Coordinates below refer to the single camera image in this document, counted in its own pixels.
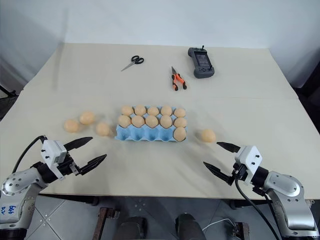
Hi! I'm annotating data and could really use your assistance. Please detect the thin white floor cable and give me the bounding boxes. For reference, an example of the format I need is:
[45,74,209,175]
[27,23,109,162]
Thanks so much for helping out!
[201,218,236,232]

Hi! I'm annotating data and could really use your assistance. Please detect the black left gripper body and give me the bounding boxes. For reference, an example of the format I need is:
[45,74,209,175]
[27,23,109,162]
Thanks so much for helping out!
[56,151,83,179]

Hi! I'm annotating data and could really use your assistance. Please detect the dark rounded shape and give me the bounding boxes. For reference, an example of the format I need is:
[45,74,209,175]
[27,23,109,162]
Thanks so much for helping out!
[174,212,206,240]
[117,216,148,240]

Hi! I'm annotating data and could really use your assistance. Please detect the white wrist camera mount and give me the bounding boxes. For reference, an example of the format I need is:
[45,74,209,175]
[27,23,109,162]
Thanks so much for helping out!
[40,139,68,180]
[234,145,263,186]

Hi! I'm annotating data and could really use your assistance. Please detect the blue egg carton with eggs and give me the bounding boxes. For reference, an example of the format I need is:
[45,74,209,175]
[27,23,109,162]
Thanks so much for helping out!
[114,106,189,144]

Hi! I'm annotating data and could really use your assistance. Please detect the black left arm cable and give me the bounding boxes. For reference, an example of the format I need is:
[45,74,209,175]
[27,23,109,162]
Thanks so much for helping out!
[11,135,48,174]

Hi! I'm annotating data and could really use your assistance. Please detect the rusty brown metal bracket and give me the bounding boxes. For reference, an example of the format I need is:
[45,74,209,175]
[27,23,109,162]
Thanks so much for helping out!
[234,221,251,240]
[98,206,119,240]

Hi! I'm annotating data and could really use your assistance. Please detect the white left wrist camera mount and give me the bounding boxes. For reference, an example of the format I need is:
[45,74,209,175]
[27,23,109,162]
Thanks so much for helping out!
[40,139,68,180]

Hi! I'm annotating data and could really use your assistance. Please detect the black-handled scissors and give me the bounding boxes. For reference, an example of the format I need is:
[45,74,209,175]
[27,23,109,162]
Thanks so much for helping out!
[120,55,145,72]

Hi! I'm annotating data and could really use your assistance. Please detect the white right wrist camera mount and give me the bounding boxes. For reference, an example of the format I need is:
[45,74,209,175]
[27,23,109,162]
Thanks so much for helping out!
[234,145,263,186]

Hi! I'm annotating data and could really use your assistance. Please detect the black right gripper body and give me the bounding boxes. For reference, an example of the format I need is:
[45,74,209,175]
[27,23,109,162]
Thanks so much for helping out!
[231,163,249,182]

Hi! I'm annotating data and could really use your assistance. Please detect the orange and black pliers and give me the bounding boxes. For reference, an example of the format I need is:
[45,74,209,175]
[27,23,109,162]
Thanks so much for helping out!
[171,66,188,91]

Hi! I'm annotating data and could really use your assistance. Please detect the grey handheld remote controller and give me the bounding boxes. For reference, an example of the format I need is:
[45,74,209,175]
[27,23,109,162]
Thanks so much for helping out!
[187,45,215,79]

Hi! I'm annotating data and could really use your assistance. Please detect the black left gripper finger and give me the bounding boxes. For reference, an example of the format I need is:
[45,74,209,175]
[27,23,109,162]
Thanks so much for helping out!
[79,153,108,175]
[63,136,94,152]

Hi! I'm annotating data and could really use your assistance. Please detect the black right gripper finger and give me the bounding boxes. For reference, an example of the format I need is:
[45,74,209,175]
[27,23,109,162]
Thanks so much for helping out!
[203,161,235,186]
[216,141,242,154]

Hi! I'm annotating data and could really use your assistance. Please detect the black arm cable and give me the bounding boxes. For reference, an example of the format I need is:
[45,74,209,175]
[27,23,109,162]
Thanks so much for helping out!
[11,135,48,174]
[233,174,281,240]

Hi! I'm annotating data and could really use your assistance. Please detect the black tripod leg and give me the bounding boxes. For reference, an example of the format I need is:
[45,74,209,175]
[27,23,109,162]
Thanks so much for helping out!
[0,84,19,101]

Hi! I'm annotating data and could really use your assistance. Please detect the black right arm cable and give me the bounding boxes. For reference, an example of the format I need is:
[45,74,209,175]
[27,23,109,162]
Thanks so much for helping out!
[233,174,281,240]

